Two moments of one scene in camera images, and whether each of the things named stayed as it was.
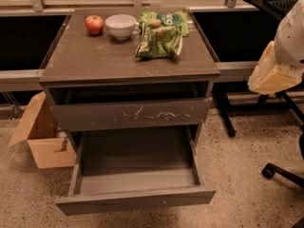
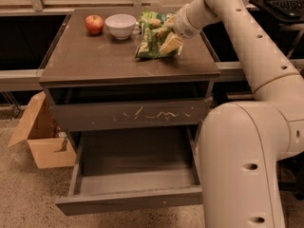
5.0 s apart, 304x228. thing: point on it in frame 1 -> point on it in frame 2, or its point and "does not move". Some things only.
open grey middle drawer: [123, 168] does not move
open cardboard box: [39, 128] does not move
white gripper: [291, 38] -> [182, 25]
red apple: [94, 24] does not move
